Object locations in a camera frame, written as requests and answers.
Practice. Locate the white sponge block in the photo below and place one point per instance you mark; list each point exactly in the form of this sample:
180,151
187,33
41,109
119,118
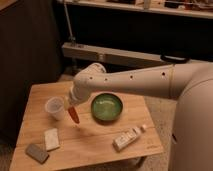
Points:
51,139

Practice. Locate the red pepper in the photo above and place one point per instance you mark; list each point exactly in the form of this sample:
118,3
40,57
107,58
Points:
72,112

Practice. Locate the metal shelf rack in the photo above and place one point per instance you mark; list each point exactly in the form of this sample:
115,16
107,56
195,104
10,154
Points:
131,35

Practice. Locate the wooden table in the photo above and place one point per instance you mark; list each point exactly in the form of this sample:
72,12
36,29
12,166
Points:
85,143

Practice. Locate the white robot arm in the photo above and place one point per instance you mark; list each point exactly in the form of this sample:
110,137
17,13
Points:
191,85

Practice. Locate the white tube bottle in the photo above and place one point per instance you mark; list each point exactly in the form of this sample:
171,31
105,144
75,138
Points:
128,137

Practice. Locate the grey rectangular block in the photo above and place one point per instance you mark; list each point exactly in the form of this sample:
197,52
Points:
37,153

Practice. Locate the black handle on shelf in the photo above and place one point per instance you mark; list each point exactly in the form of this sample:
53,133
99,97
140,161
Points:
174,60

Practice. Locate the green bowl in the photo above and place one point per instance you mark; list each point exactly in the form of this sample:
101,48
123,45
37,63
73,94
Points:
106,107

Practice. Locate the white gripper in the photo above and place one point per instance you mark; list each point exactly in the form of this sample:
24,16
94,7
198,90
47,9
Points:
76,96

